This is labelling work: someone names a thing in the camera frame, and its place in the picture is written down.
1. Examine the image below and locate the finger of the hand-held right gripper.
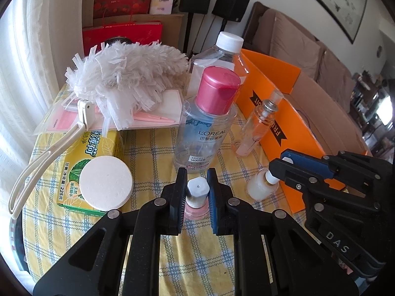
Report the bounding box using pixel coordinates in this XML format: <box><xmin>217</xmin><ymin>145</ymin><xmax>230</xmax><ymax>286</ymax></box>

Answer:
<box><xmin>268</xmin><ymin>158</ymin><xmax>381</xmax><ymax>213</ymax></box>
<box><xmin>279</xmin><ymin>149</ymin><xmax>385</xmax><ymax>192</ymax></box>

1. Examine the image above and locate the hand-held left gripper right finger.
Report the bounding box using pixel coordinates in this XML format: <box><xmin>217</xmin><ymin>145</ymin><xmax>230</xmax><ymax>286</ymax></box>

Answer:
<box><xmin>207</xmin><ymin>168</ymin><xmax>360</xmax><ymax>296</ymax></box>

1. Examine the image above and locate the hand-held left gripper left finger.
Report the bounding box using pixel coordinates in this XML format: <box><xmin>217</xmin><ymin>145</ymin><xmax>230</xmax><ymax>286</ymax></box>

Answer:
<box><xmin>32</xmin><ymin>167</ymin><xmax>189</xmax><ymax>296</ymax></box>

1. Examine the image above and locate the small pink liquid bottle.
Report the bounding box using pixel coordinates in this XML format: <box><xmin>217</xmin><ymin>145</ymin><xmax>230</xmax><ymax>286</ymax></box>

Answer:
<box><xmin>185</xmin><ymin>178</ymin><xmax>212</xmax><ymax>219</ymax></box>

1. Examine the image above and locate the small white lotion bottle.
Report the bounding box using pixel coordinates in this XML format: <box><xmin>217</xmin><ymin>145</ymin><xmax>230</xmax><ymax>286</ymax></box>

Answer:
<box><xmin>246</xmin><ymin>169</ymin><xmax>281</xmax><ymax>200</ymax></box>

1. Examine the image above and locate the glass perfume spray bottle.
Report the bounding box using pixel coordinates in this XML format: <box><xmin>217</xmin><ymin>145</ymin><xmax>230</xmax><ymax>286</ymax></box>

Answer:
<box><xmin>231</xmin><ymin>88</ymin><xmax>283</xmax><ymax>158</ymax></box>

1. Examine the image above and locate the pink cap micellar water bottle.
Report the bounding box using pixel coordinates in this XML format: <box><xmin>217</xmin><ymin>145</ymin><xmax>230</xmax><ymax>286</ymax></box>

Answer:
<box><xmin>173</xmin><ymin>66</ymin><xmax>241</xmax><ymax>173</ymax></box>

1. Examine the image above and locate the white round sponge pad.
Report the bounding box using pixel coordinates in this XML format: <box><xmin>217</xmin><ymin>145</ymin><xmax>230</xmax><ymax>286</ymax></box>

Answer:
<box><xmin>79</xmin><ymin>156</ymin><xmax>134</xmax><ymax>207</ymax></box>

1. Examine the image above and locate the pink plastic stick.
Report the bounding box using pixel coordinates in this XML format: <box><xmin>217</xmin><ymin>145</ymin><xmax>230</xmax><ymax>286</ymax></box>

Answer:
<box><xmin>132</xmin><ymin>114</ymin><xmax>176</xmax><ymax>123</ymax></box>

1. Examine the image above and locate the orange cardboard box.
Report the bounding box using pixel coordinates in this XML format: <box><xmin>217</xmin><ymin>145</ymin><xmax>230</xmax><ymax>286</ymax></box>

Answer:
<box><xmin>236</xmin><ymin>48</ymin><xmax>374</xmax><ymax>215</ymax></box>

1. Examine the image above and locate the green yellow toothpaste box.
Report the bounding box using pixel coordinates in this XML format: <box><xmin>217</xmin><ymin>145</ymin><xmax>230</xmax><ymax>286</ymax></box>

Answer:
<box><xmin>57</xmin><ymin>129</ymin><xmax>127</xmax><ymax>219</ymax></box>

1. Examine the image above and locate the white fluffy duster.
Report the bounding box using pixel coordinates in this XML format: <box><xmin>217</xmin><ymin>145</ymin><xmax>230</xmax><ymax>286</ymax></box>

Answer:
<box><xmin>9</xmin><ymin>39</ymin><xmax>189</xmax><ymax>220</ymax></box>

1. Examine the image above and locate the clear plastic pouch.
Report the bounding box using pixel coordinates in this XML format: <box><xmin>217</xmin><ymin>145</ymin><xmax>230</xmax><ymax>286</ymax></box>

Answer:
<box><xmin>36</xmin><ymin>89</ymin><xmax>183</xmax><ymax>134</ymax></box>

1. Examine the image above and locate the clear bottle with white cap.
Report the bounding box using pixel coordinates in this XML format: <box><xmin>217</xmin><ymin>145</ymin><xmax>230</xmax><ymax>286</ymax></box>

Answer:
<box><xmin>188</xmin><ymin>32</ymin><xmax>251</xmax><ymax>99</ymax></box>

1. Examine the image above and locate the yellow checked tablecloth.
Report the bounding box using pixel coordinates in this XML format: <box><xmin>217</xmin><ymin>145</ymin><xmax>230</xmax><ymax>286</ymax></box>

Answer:
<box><xmin>9</xmin><ymin>83</ymin><xmax>309</xmax><ymax>296</ymax></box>

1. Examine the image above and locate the cluttered television cabinet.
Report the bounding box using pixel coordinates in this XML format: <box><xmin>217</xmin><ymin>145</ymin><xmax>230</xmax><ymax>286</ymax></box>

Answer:
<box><xmin>349</xmin><ymin>71</ymin><xmax>395</xmax><ymax>161</ymax></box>

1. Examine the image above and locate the television screen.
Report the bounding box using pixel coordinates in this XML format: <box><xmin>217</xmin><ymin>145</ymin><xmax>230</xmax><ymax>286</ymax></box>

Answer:
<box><xmin>375</xmin><ymin>94</ymin><xmax>395</xmax><ymax>124</ymax></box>

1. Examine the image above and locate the brown sofa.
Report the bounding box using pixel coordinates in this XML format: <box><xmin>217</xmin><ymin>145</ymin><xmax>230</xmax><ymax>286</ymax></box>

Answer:
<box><xmin>242</xmin><ymin>1</ymin><xmax>365</xmax><ymax>136</ymax></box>

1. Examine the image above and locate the brown cardboard box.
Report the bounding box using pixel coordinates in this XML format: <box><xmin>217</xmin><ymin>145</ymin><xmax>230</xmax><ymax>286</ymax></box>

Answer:
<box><xmin>93</xmin><ymin>13</ymin><xmax>186</xmax><ymax>53</ymax></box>

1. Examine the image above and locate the framed ink painting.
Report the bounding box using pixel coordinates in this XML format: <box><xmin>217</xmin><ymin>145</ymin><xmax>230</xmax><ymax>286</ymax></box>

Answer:
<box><xmin>287</xmin><ymin>0</ymin><xmax>368</xmax><ymax>44</ymax></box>

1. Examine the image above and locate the red gift bag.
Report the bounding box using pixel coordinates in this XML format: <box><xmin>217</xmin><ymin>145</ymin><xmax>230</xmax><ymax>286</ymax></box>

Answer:
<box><xmin>82</xmin><ymin>21</ymin><xmax>162</xmax><ymax>56</ymax></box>

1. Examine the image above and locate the white curtain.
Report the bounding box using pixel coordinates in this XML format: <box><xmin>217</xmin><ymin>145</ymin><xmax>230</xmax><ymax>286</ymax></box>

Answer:
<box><xmin>0</xmin><ymin>0</ymin><xmax>99</xmax><ymax>167</ymax></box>

